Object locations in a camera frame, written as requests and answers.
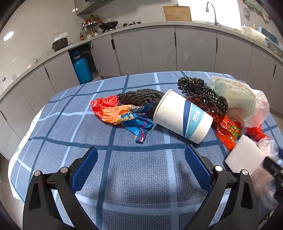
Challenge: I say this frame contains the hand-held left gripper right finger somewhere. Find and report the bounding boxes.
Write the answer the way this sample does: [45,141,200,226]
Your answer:
[184,144,259,230]

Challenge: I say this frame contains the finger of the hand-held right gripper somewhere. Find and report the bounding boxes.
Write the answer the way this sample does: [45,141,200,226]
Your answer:
[261,155,283,177]

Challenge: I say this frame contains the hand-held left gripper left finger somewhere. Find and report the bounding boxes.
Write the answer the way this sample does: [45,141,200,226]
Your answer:
[22,146,99,230]

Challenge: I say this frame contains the red snack wrapper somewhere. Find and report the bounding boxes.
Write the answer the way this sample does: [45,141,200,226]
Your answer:
[213,114,242,151]

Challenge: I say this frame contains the black foam net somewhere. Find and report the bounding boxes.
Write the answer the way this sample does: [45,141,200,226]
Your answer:
[177,77,229,115]
[116,88,165,119]

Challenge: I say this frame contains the crumpled clear plastic film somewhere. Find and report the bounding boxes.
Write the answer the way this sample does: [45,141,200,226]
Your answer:
[250,137,283,210]

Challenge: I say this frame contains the white foam block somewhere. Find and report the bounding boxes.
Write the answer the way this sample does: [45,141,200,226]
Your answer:
[225,134,267,174]

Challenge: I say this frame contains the blue checked tablecloth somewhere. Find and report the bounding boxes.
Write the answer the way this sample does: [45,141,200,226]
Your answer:
[8,71,279,230]

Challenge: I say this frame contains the red plastic wrapper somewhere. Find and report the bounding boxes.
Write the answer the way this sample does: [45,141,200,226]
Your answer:
[245,124,271,142]

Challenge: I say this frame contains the orange and blue snack wrapper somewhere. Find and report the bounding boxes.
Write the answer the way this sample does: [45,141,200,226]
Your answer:
[91,96,154,143]

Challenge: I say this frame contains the white and blue paper cup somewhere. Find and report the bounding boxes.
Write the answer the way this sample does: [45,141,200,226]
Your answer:
[152,89,213,145]

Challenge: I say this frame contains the clear plastic bag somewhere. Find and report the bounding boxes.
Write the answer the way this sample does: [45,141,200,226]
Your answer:
[245,90,270,129]

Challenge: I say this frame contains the blue gas cylinder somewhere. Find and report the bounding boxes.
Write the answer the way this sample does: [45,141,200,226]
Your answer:
[73,50,93,84]

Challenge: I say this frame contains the grey kitchen cabinets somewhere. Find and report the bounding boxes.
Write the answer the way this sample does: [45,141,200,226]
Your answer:
[0,25,283,160]

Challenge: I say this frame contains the steel basin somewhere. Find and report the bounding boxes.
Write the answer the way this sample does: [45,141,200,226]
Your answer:
[266,42,283,58]

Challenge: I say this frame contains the dark cooking pot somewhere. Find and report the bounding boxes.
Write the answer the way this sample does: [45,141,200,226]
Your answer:
[52,38,68,52]

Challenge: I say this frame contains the blue plastic container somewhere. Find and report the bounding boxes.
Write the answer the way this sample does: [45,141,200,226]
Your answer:
[258,27,278,45]

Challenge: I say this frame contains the white plastic container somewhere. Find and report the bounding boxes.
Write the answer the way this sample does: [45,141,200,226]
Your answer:
[241,26,265,43]

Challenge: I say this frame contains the steel spice rack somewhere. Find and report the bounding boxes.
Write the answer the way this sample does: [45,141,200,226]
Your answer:
[80,13,100,40]

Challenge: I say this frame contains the black wok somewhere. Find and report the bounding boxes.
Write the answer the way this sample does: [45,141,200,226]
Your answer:
[98,20,119,30]

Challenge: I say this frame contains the grey countertop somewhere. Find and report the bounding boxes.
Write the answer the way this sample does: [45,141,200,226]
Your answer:
[0,21,283,100]

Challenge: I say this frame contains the cardboard box on counter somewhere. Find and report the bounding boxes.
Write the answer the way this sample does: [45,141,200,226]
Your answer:
[163,6,192,22]

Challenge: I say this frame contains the steel kitchen faucet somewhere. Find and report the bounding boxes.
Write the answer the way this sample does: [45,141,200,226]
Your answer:
[205,2,221,26]

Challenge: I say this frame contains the window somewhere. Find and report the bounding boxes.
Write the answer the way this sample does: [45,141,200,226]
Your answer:
[178,0,240,29]

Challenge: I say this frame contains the grey wall cabinet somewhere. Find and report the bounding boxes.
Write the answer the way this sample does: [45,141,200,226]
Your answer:
[74,0,179,15]

